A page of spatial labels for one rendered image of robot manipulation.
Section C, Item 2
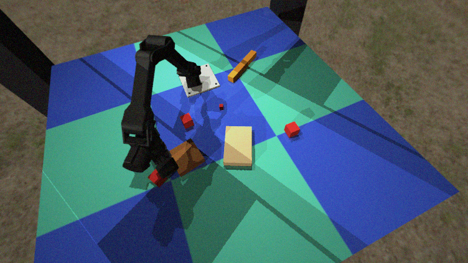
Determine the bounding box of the red cube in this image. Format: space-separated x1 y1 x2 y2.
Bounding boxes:
180 113 194 129
148 169 167 187
284 121 300 138

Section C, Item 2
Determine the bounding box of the yellow-orange long bar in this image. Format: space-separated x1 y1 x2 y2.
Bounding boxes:
228 50 256 83

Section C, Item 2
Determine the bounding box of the tan rectangular board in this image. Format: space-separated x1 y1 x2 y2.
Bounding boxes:
223 126 252 166

